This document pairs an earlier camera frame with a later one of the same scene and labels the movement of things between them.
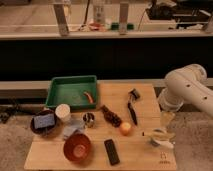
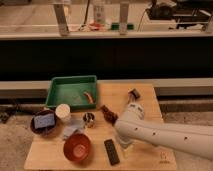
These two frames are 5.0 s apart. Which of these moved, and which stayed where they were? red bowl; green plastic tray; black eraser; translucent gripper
Moved: translucent gripper
Stayed: green plastic tray; red bowl; black eraser
